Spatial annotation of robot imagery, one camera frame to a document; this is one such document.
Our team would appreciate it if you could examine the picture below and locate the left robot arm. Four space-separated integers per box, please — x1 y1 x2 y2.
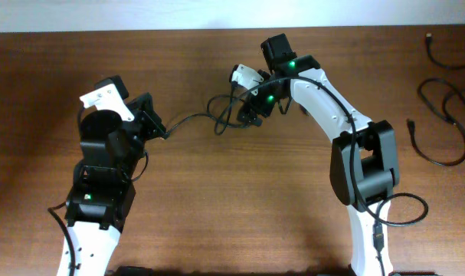
57 75 166 275

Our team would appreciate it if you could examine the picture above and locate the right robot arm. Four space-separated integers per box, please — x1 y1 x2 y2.
229 34 400 275

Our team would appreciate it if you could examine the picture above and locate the camera black cable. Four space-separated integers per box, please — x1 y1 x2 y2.
47 107 151 276
212 76 430 276

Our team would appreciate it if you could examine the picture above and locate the left camera black cable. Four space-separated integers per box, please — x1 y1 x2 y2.
47 107 151 276

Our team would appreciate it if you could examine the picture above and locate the right camera black cable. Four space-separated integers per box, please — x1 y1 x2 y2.
212 76 430 276

